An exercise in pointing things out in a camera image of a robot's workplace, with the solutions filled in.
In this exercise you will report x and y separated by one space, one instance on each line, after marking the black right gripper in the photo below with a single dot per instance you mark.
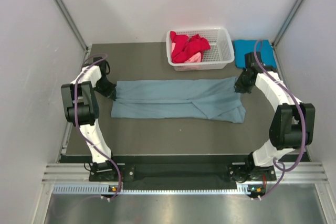
239 87

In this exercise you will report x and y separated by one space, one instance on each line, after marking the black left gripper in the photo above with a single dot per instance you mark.
111 93

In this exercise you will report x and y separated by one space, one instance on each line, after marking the grey-blue t-shirt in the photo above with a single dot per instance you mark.
211 99

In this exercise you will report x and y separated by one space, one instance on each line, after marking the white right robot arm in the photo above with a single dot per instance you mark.
293 122

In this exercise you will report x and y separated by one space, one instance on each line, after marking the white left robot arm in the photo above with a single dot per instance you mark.
82 110

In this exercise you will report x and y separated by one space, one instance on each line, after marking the folded turquoise t-shirt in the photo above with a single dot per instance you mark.
242 47

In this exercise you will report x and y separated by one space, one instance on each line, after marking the white plastic laundry basket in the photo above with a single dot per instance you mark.
220 54

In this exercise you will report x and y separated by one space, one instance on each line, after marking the pink t-shirt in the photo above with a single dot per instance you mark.
196 58

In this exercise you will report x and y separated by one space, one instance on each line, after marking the red t-shirt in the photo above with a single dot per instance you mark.
183 46

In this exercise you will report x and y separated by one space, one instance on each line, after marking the aluminium front frame rail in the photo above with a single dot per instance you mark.
304 173

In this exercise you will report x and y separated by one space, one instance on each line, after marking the grey slotted cable duct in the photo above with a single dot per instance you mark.
86 189

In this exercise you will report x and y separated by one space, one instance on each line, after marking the left aluminium corner post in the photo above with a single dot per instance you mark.
70 22

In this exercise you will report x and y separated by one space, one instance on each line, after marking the aluminium corner post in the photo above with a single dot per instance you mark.
287 22
70 22

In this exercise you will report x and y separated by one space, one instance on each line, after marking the right aluminium corner post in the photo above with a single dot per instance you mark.
287 22

